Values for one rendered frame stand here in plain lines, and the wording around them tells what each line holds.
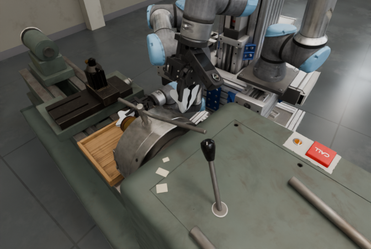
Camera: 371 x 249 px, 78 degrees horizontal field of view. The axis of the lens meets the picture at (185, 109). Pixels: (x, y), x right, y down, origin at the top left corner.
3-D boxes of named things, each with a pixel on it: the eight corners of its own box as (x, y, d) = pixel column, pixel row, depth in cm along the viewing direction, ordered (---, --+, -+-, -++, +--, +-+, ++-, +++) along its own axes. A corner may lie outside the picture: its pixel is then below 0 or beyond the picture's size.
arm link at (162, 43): (175, 24, 130) (188, 69, 87) (148, 25, 128) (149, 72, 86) (174, 1, 122) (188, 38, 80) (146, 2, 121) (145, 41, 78)
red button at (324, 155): (334, 157, 64) (337, 152, 63) (326, 169, 61) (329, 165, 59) (312, 144, 67) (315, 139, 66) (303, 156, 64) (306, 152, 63)
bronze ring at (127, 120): (147, 118, 92) (133, 109, 97) (128, 131, 87) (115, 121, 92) (151, 134, 98) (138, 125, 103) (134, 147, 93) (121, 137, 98)
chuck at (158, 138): (203, 152, 101) (196, 105, 77) (148, 207, 89) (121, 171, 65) (197, 148, 103) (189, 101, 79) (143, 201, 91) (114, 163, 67)
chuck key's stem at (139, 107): (144, 128, 78) (134, 106, 69) (148, 124, 79) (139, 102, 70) (149, 131, 77) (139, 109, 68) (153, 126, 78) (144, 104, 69)
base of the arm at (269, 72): (260, 61, 118) (264, 43, 112) (289, 71, 111) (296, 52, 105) (247, 74, 109) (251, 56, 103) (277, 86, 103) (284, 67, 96)
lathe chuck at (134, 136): (197, 148, 103) (189, 100, 79) (143, 201, 91) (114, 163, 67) (183, 137, 108) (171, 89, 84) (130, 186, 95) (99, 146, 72)
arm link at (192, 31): (219, 24, 55) (197, 24, 50) (215, 43, 58) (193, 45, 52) (196, 16, 59) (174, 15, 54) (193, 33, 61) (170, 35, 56)
